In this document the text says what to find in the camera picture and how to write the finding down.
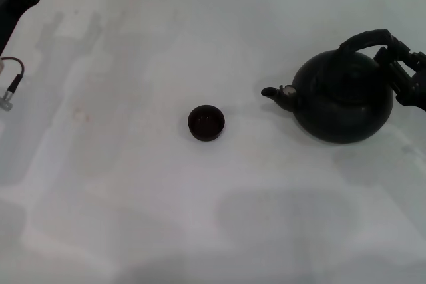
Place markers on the dark round teacup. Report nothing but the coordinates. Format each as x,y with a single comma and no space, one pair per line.
206,123

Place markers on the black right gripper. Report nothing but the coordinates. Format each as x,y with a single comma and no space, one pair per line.
421,87

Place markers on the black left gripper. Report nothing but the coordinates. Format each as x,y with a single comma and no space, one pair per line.
11,1

